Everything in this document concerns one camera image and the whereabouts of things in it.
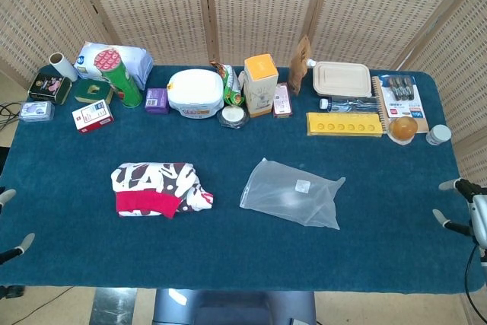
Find lavender tissue pack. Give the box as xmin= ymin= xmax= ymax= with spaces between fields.
xmin=113 ymin=46 xmax=154 ymax=91

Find brown spout pouch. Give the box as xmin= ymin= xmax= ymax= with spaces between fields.
xmin=288 ymin=34 xmax=317 ymax=97

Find black floor cable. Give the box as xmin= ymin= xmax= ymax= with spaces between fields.
xmin=0 ymin=100 xmax=22 ymax=128
xmin=9 ymin=285 xmax=75 ymax=325

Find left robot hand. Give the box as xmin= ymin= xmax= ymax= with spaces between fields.
xmin=0 ymin=188 xmax=36 ymax=265

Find yellow egg tray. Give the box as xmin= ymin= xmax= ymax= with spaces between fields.
xmin=306 ymin=111 xmax=384 ymax=138

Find white blue tissue pack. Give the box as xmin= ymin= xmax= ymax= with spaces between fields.
xmin=74 ymin=41 xmax=112 ymax=81

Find green chips can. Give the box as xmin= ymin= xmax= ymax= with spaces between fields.
xmin=94 ymin=47 xmax=144 ymax=109

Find beige orange diffuser box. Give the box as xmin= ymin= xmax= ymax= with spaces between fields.
xmin=243 ymin=53 xmax=280 ymax=119

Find small purple box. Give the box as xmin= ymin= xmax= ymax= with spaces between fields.
xmin=145 ymin=88 xmax=170 ymax=115

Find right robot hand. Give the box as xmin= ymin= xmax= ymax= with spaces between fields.
xmin=432 ymin=178 xmax=487 ymax=250

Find white lidded plastic container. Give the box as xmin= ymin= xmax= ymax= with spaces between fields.
xmin=167 ymin=69 xmax=225 ymax=119

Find shiny metal floor plate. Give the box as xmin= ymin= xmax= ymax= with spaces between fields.
xmin=89 ymin=287 xmax=138 ymax=325

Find amber ball in wrapper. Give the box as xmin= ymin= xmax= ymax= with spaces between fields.
xmin=387 ymin=115 xmax=419 ymax=146

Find red white carton box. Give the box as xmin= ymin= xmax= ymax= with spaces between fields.
xmin=72 ymin=99 xmax=115 ymax=135

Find beige lidded lunch box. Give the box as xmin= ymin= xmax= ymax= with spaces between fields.
xmin=312 ymin=61 xmax=373 ymax=98

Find woven folding screen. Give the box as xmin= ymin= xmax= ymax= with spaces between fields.
xmin=0 ymin=0 xmax=487 ymax=227

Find dark green yellow box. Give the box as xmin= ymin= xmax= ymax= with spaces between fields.
xmin=74 ymin=79 xmax=114 ymax=105

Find blue carpet table cover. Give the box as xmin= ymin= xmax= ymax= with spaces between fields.
xmin=0 ymin=64 xmax=487 ymax=295

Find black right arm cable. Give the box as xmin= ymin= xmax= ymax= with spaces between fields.
xmin=463 ymin=244 xmax=487 ymax=325

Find red white brown clothes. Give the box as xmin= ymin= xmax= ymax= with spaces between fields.
xmin=110 ymin=161 xmax=215 ymax=219

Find white paper roll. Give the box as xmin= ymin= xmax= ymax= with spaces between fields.
xmin=49 ymin=52 xmax=79 ymax=83

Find marker blister pack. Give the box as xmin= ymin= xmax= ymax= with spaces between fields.
xmin=380 ymin=75 xmax=425 ymax=119

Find frosted white plastic zip bag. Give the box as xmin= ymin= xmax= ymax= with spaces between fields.
xmin=239 ymin=157 xmax=346 ymax=231

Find clear plastic blue box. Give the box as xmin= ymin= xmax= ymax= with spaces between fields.
xmin=18 ymin=100 xmax=56 ymax=123

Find clear water bottle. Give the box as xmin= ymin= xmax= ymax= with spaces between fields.
xmin=319 ymin=96 xmax=381 ymax=113

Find dark tin box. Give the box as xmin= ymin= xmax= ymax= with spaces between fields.
xmin=27 ymin=72 xmax=73 ymax=106

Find spiral kraft notebook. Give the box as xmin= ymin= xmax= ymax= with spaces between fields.
xmin=371 ymin=75 xmax=430 ymax=135

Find small pink box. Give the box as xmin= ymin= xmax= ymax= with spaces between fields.
xmin=272 ymin=82 xmax=294 ymax=119

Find green snack packet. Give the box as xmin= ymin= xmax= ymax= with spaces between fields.
xmin=210 ymin=60 xmax=247 ymax=108

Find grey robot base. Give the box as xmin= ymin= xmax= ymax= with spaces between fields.
xmin=151 ymin=288 xmax=317 ymax=325

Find small white jar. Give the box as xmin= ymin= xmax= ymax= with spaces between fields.
xmin=425 ymin=124 xmax=453 ymax=147

